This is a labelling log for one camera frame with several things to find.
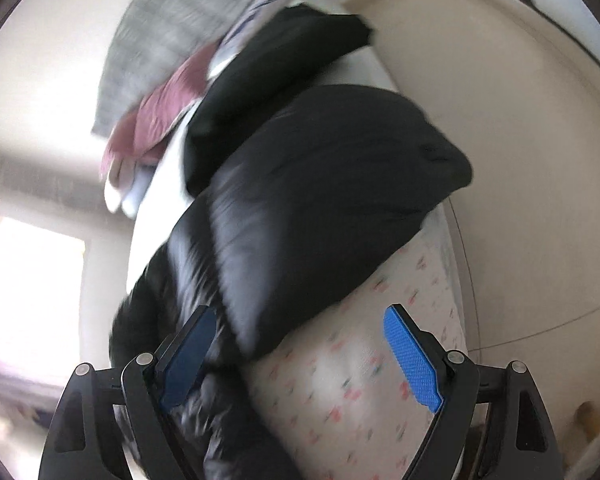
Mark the printed white pillow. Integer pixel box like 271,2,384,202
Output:
207,0,306,81

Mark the grey padded headboard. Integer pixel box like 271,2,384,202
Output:
91,0,281,136

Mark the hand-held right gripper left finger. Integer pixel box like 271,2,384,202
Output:
37,305,218,480

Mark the bed with cherry print sheet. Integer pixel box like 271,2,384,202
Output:
125,45,471,480

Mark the window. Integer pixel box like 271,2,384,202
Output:
0,215,86,386

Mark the white folded blanket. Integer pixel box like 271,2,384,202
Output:
105,160,156,216

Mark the large pink velvet pillow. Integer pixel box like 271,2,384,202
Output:
100,42,226,181

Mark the black puffer jacket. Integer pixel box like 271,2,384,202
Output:
107,85,473,480

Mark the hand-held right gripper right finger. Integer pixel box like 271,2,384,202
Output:
383,304,566,480

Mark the black folded garment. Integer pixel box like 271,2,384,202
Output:
185,4,373,196

